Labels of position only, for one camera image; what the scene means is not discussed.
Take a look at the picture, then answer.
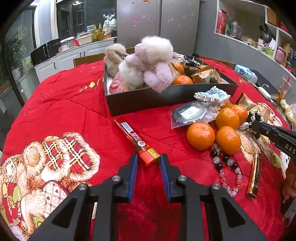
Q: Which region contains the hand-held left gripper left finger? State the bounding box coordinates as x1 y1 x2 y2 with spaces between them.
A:
28 153 139 241

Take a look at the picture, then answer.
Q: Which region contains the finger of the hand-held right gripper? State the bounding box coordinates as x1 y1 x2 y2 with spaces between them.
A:
252 127 277 142
252 120 278 133

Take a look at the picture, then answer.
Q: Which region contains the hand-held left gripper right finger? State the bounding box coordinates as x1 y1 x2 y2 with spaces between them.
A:
159 153 270 241

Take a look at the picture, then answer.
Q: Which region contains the black white crochet scrunchie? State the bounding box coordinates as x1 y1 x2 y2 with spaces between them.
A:
239 109 263 131

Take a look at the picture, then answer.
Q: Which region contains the red long snack packet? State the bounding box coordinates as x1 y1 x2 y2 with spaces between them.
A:
114 119 160 167

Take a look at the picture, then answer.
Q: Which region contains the pile of tangerines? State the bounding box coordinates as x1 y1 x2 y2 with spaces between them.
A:
186 104 248 155

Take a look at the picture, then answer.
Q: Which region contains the black cardboard box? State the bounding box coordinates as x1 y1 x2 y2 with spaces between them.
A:
104 55 238 117

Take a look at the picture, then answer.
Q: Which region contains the kraft triangular snack packet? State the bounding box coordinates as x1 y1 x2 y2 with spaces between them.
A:
209 68 223 84
192 66 213 84
236 93 257 112

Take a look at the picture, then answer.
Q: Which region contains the person's right hand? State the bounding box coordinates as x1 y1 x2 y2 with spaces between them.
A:
282 158 296 201

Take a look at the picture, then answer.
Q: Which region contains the pale yellow bag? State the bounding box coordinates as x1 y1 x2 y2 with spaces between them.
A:
280 100 296 127

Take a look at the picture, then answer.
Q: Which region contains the white charger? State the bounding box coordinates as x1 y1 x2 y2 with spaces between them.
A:
252 83 272 99

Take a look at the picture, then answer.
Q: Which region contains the drink cup with straw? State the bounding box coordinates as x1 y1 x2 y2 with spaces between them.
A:
277 77 292 100

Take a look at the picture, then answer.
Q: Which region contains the gold tube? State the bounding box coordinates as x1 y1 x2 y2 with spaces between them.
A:
245 151 263 199

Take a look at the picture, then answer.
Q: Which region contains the black notebook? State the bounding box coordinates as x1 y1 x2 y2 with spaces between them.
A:
250 70 281 95

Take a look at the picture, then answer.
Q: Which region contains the blue tissue pack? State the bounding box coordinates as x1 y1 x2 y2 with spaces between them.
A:
234 64 258 83

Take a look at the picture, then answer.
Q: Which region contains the blue white crochet scrunchie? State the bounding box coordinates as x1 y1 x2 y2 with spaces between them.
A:
194 86 232 107

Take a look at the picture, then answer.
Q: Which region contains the clear bag with black coil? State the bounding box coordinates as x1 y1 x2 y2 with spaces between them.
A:
171 102 207 129

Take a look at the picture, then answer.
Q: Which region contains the pink container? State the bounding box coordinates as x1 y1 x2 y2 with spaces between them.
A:
275 46 286 64

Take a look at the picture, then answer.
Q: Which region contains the red printed blanket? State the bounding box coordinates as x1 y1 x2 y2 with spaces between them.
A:
0 59 292 241

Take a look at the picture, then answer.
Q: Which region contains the pink round packet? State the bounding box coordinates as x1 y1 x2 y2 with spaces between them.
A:
109 72 124 94

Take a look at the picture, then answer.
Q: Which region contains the glass jar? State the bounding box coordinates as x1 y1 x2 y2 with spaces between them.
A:
231 21 243 37

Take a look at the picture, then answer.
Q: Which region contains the brown box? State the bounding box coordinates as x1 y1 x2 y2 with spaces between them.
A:
267 8 278 26

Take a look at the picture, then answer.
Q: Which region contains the red gift bag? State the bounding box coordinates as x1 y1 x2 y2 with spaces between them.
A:
216 9 229 35

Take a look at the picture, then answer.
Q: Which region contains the beige fluffy hair claw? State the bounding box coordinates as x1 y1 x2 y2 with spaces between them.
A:
104 44 130 78

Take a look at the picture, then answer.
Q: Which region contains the white kitchen cabinet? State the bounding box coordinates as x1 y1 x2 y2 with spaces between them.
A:
34 37 117 82

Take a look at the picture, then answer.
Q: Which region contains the beige basin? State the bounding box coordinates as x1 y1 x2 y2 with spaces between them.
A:
77 36 94 45

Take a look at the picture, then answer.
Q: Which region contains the silver refrigerator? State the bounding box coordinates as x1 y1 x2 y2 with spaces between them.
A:
117 0 200 56

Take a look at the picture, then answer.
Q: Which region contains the white plastic bag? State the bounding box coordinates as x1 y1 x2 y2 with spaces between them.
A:
103 17 117 35

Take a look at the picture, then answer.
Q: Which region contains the black microwave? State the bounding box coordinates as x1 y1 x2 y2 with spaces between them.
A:
31 38 61 66

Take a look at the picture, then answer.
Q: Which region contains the glass sliding door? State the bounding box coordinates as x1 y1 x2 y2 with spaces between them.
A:
0 7 37 107

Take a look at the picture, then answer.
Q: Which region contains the bead bracelet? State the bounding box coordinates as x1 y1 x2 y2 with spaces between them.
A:
209 144 243 197

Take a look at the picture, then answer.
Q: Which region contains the white wall shelf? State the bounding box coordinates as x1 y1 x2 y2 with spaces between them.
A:
214 0 296 77

